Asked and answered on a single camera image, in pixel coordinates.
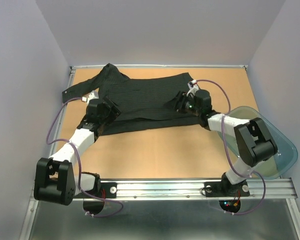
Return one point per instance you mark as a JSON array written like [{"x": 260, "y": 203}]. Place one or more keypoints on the aluminium table frame rail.
[{"x": 161, "y": 179}]

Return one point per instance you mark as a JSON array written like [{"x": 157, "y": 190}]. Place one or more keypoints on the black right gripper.
[{"x": 180, "y": 100}]

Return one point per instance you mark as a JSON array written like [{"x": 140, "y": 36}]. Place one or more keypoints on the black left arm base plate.
[{"x": 105, "y": 190}]

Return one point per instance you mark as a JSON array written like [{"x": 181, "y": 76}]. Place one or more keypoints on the black pinstriped long sleeve shirt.
[{"x": 144, "y": 103}]

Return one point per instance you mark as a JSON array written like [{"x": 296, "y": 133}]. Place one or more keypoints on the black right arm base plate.
[{"x": 218, "y": 189}]

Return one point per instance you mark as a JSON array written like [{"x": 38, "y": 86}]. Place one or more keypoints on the translucent blue plastic bin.
[{"x": 287, "y": 154}]

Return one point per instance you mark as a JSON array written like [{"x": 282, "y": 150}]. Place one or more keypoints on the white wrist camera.
[
  {"x": 193, "y": 87},
  {"x": 92, "y": 95}
]

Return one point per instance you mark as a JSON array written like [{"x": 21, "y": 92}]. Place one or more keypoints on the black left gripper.
[{"x": 114, "y": 111}]

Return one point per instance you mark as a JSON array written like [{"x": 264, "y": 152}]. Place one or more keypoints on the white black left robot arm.
[{"x": 55, "y": 179}]

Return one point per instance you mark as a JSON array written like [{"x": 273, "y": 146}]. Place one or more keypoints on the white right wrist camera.
[{"x": 193, "y": 87}]

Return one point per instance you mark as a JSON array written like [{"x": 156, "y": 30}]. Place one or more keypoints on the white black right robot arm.
[{"x": 254, "y": 141}]

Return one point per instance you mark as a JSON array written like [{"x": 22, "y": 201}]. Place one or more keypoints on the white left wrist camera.
[{"x": 92, "y": 95}]

